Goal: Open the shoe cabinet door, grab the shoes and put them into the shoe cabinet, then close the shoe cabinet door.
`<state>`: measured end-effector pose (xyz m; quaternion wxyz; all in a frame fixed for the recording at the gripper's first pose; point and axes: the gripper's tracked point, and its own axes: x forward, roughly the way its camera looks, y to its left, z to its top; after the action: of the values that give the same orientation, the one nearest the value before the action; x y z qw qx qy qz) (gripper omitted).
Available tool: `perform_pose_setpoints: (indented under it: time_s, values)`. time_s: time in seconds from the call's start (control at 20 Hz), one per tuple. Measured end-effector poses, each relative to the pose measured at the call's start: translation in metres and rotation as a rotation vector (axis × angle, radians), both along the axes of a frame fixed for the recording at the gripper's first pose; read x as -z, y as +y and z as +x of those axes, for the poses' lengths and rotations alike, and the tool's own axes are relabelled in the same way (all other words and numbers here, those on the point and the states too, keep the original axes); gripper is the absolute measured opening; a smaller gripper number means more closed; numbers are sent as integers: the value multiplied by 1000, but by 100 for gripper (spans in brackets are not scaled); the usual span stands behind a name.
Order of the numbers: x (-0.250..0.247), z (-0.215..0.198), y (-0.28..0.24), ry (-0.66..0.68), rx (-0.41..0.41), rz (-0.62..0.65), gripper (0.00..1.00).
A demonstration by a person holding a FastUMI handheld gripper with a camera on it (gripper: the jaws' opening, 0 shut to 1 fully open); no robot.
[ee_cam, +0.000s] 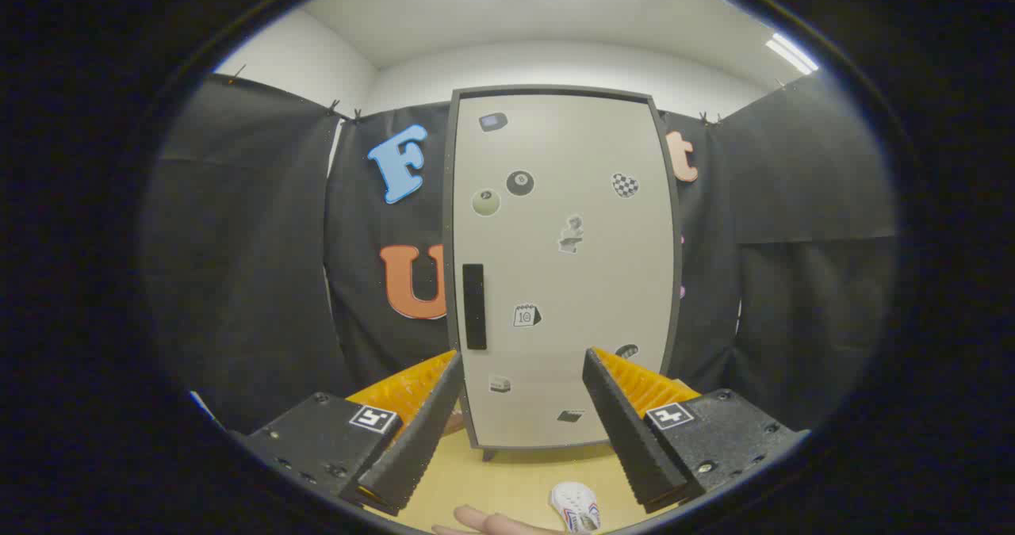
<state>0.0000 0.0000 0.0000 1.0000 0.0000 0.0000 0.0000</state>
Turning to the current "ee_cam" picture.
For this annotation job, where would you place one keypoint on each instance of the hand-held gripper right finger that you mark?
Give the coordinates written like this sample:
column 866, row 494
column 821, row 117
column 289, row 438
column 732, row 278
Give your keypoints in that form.
column 626, row 440

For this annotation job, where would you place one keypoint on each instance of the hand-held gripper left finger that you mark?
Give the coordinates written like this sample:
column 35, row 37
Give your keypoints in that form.
column 420, row 440

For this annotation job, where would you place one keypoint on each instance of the white striped shoe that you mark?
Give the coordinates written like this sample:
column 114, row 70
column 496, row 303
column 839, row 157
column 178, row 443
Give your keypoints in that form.
column 575, row 505

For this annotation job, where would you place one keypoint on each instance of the white shoe cabinet door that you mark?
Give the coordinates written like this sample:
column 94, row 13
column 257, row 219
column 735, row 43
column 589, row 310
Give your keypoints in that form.
column 555, row 281

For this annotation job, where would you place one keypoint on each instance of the grey shoe cabinet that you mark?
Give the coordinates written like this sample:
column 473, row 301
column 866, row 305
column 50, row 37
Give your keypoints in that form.
column 555, row 89

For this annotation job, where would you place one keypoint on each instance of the black backdrop cloth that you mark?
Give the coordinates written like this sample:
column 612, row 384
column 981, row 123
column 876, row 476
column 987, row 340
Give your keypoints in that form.
column 254, row 265

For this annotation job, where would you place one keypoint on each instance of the small ceiling light panel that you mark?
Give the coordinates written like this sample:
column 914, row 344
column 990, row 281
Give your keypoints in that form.
column 791, row 53

